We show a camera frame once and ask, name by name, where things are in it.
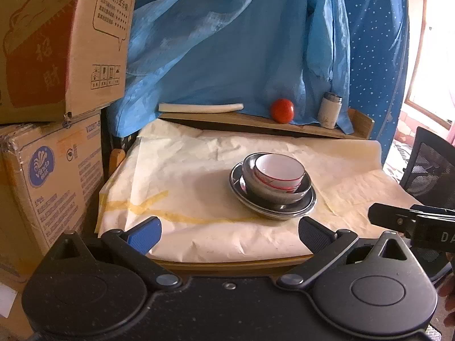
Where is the upper cardboard box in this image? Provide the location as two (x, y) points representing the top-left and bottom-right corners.
(1, 0), (135, 124)

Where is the black plastic crate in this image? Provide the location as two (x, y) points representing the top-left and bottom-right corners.
(108, 132), (139, 152)

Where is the cream paper table cover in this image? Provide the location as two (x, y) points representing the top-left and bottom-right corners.
(97, 120), (416, 263)

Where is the orange wooden chair post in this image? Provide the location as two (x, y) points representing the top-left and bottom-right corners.
(108, 149), (126, 176)

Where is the cardboard box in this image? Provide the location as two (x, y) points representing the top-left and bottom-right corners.
(1, 0), (135, 124)
(0, 109), (106, 341)

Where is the red tomato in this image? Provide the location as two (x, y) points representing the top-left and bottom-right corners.
(270, 99), (295, 124)

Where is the shiny steel plate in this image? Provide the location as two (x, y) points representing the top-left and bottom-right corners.
(228, 162), (317, 220)

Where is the blue dotted curtain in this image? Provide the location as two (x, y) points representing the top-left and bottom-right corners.
(345, 0), (410, 163)

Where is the white bowl red rim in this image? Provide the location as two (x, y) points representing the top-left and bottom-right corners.
(253, 153), (306, 192)

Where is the black mesh chair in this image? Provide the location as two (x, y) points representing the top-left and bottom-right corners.
(400, 127), (454, 283)

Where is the wooden board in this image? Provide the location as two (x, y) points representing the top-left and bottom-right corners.
(160, 109), (374, 139)

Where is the steel bowl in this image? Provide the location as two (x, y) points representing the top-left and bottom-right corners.
(241, 152), (312, 205)

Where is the white thermos cup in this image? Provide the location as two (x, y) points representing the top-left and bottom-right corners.
(318, 92), (342, 129)

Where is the lower cardboard box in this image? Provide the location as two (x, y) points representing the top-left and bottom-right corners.
(0, 109), (106, 341)

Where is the blue fabric sheet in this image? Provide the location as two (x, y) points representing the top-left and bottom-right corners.
(107, 0), (350, 137)

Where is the person's right hand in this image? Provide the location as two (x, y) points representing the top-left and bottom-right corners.
(438, 273), (455, 327)

